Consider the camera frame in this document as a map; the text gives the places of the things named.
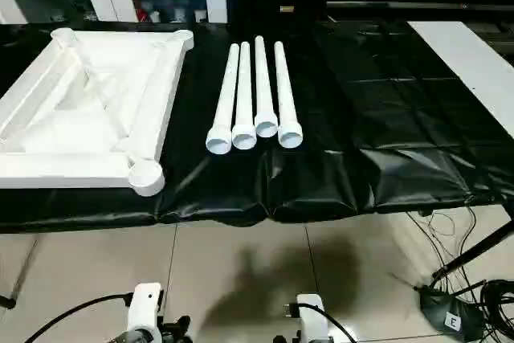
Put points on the white plastic table leg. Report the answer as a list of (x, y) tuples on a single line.
[(244, 94), (263, 86), (286, 94), (222, 102)]

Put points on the white plastic table top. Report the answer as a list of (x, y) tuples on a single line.
[(96, 78)]

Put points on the grey metal table leg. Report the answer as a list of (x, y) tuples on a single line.
[(20, 275)]

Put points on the black floor box with label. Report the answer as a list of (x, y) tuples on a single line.
[(450, 311)]

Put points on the black work surface mat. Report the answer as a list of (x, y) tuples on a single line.
[(361, 118)]

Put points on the black slanted stand bar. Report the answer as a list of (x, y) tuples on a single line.
[(482, 251)]

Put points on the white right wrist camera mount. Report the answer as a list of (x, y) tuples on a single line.
[(313, 319)]

